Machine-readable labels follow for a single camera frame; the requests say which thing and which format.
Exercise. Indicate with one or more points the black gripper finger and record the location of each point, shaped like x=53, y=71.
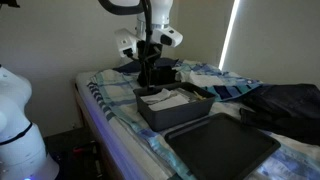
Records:
x=142, y=76
x=153, y=76

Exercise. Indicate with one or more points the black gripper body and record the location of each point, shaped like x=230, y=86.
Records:
x=156, y=50

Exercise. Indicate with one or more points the black box lid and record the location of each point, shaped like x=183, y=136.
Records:
x=220, y=150

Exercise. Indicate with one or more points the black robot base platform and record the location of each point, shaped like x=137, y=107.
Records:
x=66, y=166

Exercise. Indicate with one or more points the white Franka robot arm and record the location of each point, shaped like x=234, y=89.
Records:
x=20, y=150

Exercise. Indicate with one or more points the blue checked duvet cover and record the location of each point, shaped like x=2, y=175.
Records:
x=126, y=110

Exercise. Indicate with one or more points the dark grey plastic box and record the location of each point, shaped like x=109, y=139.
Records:
x=176, y=116

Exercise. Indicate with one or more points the crumpled white paper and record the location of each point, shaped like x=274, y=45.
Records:
x=156, y=96

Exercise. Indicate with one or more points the flat white paper sheet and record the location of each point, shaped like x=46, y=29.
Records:
x=170, y=102

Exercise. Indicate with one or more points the white cloth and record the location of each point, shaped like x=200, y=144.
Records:
x=200, y=80

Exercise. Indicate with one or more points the white mattress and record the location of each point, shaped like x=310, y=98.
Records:
x=110, y=143

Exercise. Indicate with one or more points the white window blind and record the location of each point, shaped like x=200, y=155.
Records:
x=276, y=36

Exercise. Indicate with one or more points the dark blue jeans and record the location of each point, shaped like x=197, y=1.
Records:
x=283, y=113

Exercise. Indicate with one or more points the wooden bed frame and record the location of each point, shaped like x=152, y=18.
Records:
x=87, y=123

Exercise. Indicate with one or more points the black bracket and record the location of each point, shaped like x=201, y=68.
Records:
x=8, y=3

